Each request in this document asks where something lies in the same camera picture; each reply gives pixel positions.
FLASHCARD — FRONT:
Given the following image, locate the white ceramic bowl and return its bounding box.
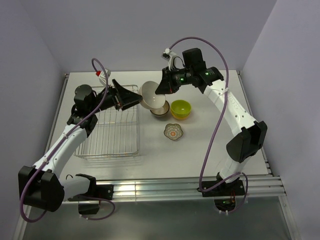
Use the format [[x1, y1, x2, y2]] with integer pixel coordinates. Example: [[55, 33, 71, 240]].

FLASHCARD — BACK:
[[138, 81, 166, 110]]

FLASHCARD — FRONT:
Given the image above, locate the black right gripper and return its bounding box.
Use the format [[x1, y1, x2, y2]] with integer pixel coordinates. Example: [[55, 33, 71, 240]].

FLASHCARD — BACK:
[[155, 65, 193, 95]]

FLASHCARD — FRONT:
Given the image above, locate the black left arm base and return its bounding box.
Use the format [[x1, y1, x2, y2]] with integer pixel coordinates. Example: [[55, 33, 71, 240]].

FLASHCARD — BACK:
[[67, 184, 116, 221]]

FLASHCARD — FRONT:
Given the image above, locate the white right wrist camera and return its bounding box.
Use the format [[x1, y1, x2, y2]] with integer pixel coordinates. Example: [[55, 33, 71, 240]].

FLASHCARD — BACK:
[[162, 48, 178, 71]]

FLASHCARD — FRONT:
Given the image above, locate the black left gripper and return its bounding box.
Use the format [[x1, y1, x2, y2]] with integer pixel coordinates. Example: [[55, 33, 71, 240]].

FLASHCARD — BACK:
[[89, 79, 143, 115]]

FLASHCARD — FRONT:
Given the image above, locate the dark patterned ceramic bowl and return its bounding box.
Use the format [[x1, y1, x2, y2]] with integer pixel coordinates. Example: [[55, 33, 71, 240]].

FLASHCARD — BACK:
[[150, 100, 170, 117]]

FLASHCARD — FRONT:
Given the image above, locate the metal wire dish rack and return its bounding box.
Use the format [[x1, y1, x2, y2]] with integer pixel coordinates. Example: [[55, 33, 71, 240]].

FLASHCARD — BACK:
[[74, 84, 140, 159]]

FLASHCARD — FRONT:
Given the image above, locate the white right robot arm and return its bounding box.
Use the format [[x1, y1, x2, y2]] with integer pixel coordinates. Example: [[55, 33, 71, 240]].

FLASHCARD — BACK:
[[155, 48, 268, 195]]

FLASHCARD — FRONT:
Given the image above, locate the lime green plastic bowl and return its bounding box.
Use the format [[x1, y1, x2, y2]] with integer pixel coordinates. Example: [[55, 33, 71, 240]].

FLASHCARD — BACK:
[[170, 99, 192, 117]]

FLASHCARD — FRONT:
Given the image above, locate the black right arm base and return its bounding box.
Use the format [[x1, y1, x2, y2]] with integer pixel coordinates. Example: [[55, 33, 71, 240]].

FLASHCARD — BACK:
[[197, 177, 248, 215]]

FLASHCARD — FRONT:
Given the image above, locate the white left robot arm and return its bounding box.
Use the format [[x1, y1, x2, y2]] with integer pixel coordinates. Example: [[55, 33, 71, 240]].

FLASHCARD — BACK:
[[18, 79, 143, 212]]

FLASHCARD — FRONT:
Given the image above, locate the orange plastic bowl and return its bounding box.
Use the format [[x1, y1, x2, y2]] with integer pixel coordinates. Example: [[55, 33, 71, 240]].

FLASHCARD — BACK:
[[171, 112, 191, 121]]

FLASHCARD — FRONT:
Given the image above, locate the aluminium front rail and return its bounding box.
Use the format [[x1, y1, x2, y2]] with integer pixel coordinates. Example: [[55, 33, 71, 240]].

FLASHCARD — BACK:
[[22, 174, 287, 205]]

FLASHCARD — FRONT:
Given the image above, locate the small flower patterned dish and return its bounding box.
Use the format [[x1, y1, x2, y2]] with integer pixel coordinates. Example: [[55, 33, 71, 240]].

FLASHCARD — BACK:
[[163, 123, 184, 141]]

